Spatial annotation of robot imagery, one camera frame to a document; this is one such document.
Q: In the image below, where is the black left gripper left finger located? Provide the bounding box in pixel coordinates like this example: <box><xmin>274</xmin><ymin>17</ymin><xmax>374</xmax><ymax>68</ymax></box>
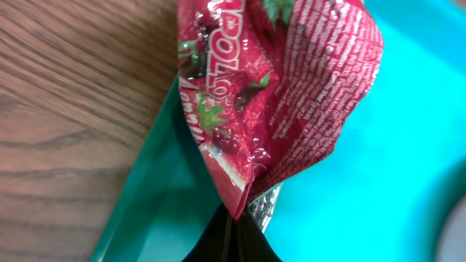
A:
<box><xmin>182</xmin><ymin>204</ymin><xmax>232</xmax><ymax>262</ymax></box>

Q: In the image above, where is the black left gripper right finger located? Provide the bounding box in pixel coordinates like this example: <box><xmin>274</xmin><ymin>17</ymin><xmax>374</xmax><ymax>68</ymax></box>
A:
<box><xmin>233</xmin><ymin>209</ymin><xmax>282</xmax><ymax>262</ymax></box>

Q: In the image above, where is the red snack wrapper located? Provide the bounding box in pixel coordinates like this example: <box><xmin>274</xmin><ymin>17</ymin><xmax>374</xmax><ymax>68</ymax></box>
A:
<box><xmin>177</xmin><ymin>0</ymin><xmax>384</xmax><ymax>219</ymax></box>

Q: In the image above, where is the teal serving tray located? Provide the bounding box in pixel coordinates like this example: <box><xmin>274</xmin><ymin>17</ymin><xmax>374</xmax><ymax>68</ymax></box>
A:
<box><xmin>92</xmin><ymin>0</ymin><xmax>465</xmax><ymax>262</ymax></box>

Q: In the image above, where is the large white plate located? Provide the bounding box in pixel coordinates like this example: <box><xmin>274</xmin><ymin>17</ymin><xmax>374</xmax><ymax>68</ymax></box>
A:
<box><xmin>435</xmin><ymin>196</ymin><xmax>466</xmax><ymax>262</ymax></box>

